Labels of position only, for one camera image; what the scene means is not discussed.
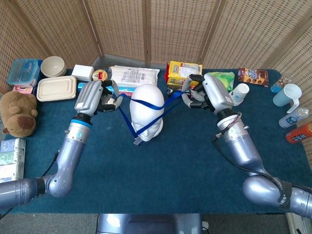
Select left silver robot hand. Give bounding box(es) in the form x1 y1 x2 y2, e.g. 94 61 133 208
74 79 124 117

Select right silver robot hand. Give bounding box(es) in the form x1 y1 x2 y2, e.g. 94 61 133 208
181 73 235 115

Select blue lanyard with badge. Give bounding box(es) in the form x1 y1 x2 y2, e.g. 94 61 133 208
118 89 193 147

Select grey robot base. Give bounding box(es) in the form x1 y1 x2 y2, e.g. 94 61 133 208
96 213 204 234

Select blue plastic wrap box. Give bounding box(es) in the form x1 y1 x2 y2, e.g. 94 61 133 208
78 82 136 98

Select green wet wipes pack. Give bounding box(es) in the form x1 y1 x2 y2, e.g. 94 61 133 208
207 71 235 91

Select white paper cup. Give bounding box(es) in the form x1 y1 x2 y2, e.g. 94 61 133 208
229 83 250 107

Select round tin with red label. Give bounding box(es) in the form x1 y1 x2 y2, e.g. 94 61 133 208
92 69 109 82

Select small white box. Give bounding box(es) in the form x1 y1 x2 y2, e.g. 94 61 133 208
71 64 95 82

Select beige lidded lunch box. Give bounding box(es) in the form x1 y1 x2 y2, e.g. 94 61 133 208
36 75 78 102

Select brown cookie bag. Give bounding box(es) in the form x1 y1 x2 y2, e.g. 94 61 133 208
237 67 269 88

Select yellow snack box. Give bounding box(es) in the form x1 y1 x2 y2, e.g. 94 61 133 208
164 60 203 86

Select cola bottle with red label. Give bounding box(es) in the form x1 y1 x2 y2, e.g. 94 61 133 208
166 85 186 98

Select beige bowl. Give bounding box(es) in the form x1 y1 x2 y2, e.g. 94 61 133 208
40 56 67 78

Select white plastic pack with barcode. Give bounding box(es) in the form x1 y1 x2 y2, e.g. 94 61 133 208
108 65 161 88

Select clear bottle with blue label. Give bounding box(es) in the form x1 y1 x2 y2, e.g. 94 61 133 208
270 74 294 94

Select white foam mannequin head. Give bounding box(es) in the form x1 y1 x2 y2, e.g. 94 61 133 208
129 84 165 142

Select pink box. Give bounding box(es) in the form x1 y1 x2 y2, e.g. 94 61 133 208
12 84 35 95

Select clear container with blue lid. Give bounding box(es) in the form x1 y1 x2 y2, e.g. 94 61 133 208
6 58 40 87

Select brown plush animal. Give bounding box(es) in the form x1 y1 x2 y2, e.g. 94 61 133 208
0 91 39 138

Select white and blue can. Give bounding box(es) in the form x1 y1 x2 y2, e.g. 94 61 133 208
278 107 310 129

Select woven bamboo folding screen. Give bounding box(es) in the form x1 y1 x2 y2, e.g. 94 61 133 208
0 0 312 169

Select blue felt table cover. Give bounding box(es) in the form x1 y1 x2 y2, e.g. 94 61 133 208
0 69 308 215

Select orange can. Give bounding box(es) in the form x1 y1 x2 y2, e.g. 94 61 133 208
285 122 312 144

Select tissue multipack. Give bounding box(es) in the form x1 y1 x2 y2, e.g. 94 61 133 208
0 137 26 183

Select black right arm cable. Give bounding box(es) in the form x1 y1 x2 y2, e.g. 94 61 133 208
211 133 312 193

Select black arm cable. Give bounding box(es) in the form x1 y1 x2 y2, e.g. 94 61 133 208
211 133 312 193
40 151 60 178

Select light blue mug white handle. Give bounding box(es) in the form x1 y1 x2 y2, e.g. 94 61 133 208
273 83 303 114

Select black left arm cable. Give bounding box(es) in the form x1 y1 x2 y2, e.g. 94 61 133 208
40 151 60 178

